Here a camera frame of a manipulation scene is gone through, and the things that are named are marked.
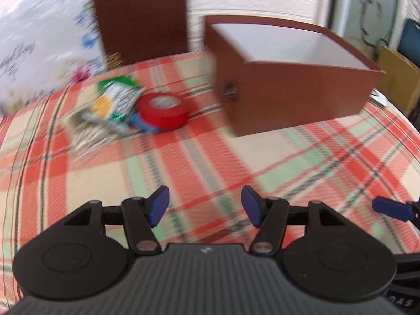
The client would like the floral plastic-wrapped pillow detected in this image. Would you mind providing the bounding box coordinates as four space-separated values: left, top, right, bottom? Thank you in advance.
1 0 105 115

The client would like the green white snack packet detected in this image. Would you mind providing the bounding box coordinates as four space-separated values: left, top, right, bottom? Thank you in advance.
90 75 145 123

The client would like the painted glass door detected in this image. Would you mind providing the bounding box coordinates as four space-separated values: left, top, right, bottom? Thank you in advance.
328 0 403 55

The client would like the cardboard box yellow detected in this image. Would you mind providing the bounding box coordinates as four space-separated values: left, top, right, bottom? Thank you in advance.
377 46 419 117

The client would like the plaid bed sheet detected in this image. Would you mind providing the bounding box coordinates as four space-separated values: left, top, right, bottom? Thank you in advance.
0 50 420 309

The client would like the brown cardboard storage box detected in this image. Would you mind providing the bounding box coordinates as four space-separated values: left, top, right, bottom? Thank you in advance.
204 15 384 136

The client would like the dark brown headboard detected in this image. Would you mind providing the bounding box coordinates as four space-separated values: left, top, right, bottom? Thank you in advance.
94 0 188 67

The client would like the red tape roll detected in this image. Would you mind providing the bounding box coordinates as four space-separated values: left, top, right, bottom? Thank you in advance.
136 92 189 130

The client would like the cotton swab pack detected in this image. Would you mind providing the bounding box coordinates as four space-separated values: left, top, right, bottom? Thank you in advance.
63 107 132 155

